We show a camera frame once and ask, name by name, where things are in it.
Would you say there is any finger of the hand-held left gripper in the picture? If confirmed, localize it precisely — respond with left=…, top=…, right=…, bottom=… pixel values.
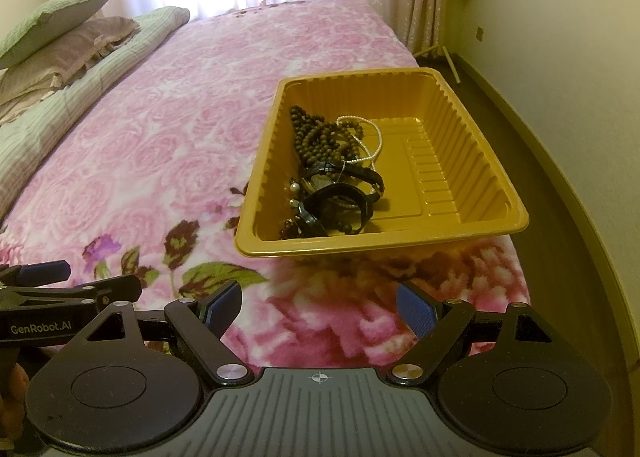
left=0, top=259, right=71, bottom=286
left=0, top=274, right=143, bottom=310

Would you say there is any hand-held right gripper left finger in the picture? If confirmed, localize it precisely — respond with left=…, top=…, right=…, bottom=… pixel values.
left=82, top=280, right=254, bottom=387

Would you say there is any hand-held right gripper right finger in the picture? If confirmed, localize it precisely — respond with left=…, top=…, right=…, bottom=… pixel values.
left=386, top=280, right=556, bottom=387

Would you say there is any brown bead bracelet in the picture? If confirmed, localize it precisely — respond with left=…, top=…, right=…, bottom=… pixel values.
left=279, top=216, right=362, bottom=240

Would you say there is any black fitness band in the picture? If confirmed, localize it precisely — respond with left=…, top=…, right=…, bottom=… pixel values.
left=302, top=187, right=374, bottom=235

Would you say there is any small black wristwatch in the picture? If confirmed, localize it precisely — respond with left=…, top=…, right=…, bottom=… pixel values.
left=294, top=201, right=329, bottom=238

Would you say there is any yellow plastic tray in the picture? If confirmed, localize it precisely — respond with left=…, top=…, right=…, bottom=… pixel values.
left=235, top=67, right=530, bottom=258

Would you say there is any white pearl necklace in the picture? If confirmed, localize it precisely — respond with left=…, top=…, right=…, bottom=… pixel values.
left=336, top=116, right=384, bottom=164

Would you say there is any long dark bead necklace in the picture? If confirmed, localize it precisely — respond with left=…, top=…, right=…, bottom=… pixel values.
left=289, top=106, right=362, bottom=174

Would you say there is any person's left hand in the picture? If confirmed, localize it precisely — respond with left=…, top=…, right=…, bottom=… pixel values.
left=0, top=362, right=29, bottom=445

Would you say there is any pink floral blanket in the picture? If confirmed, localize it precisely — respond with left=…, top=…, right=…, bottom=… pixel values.
left=0, top=0, right=531, bottom=373

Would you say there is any green checked pillow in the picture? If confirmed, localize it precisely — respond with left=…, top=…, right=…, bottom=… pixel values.
left=0, top=0, right=126, bottom=70

